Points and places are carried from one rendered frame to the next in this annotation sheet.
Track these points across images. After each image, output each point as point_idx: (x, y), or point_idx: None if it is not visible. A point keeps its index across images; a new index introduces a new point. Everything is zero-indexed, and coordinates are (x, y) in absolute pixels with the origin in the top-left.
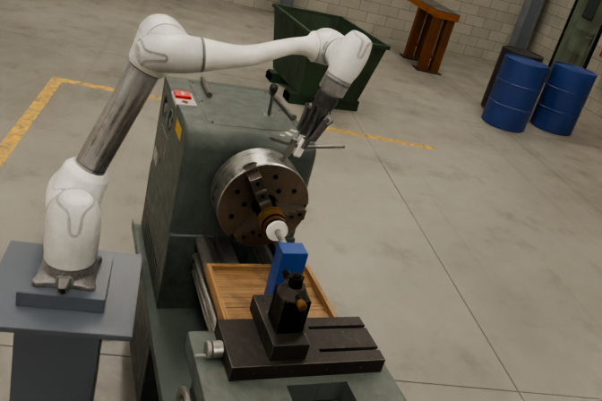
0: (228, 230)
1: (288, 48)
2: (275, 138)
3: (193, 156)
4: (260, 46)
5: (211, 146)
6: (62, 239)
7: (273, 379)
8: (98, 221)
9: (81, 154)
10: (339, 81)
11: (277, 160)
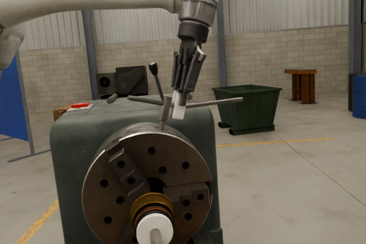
0: (110, 241)
1: None
2: (135, 96)
3: (60, 152)
4: None
5: (80, 135)
6: None
7: None
8: None
9: None
10: None
11: (151, 128)
